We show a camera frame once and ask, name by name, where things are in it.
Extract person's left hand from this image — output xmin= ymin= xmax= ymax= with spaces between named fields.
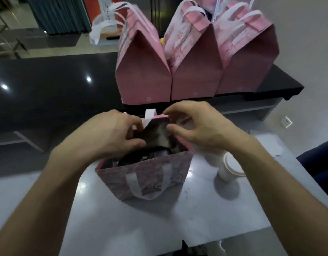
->
xmin=50 ymin=109 xmax=146 ymax=172

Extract person's right hand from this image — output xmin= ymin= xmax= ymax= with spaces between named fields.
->
xmin=162 ymin=101 xmax=258 ymax=155

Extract pink marbled gift bag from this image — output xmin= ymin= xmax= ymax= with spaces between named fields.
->
xmin=95 ymin=109 xmax=195 ymax=201

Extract person's left forearm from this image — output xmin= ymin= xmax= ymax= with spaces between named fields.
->
xmin=0 ymin=153 xmax=84 ymax=256

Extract person's right forearm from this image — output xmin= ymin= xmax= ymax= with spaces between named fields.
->
xmin=228 ymin=136 xmax=328 ymax=256

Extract black item in bag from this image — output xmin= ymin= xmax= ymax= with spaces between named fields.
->
xmin=117 ymin=146 xmax=175 ymax=167

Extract white paper cup with lid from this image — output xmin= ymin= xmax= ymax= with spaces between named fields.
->
xmin=204 ymin=150 xmax=246 ymax=183

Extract closed pink gift bag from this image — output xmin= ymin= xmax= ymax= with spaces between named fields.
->
xmin=162 ymin=0 xmax=224 ymax=101
xmin=89 ymin=2 xmax=172 ymax=106
xmin=214 ymin=1 xmax=280 ymax=95

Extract white paper sheet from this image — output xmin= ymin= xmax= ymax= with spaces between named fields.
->
xmin=256 ymin=134 xmax=285 ymax=158

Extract black glossy counter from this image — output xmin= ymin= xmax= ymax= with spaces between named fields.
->
xmin=0 ymin=52 xmax=305 ymax=155

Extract white perforated strip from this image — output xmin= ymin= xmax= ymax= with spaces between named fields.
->
xmin=210 ymin=0 xmax=223 ymax=23

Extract red and white sign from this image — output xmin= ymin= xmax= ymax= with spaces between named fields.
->
xmin=82 ymin=0 xmax=127 ymax=41

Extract dark blue chair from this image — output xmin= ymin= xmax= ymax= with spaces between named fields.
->
xmin=296 ymin=138 xmax=328 ymax=203

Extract grey-blue curtain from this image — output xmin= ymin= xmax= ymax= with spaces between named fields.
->
xmin=26 ymin=0 xmax=91 ymax=35

